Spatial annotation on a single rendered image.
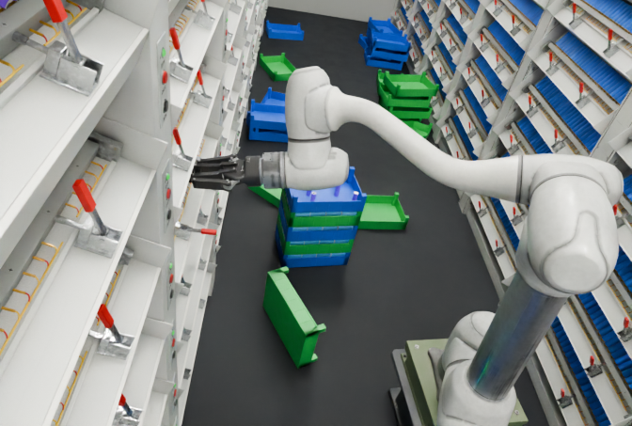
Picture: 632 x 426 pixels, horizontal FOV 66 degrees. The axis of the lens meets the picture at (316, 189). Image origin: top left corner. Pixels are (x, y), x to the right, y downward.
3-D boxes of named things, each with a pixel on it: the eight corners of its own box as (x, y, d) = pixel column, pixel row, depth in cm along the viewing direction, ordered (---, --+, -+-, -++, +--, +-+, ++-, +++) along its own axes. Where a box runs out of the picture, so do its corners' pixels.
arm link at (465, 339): (496, 355, 148) (523, 310, 135) (492, 408, 134) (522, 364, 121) (444, 336, 151) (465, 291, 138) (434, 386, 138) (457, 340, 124)
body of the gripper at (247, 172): (261, 149, 119) (224, 149, 119) (259, 168, 112) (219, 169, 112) (264, 173, 124) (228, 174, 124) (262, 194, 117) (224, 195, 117)
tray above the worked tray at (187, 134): (214, 92, 137) (233, 51, 129) (165, 244, 89) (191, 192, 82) (144, 60, 130) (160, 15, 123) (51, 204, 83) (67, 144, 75)
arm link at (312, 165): (287, 185, 125) (284, 134, 121) (347, 182, 125) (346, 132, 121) (285, 197, 114) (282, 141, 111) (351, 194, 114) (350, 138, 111)
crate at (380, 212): (394, 203, 257) (398, 192, 252) (404, 229, 242) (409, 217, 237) (339, 202, 251) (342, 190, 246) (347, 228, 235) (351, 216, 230)
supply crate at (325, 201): (350, 181, 212) (354, 166, 207) (362, 212, 197) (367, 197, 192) (282, 181, 204) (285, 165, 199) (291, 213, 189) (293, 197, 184)
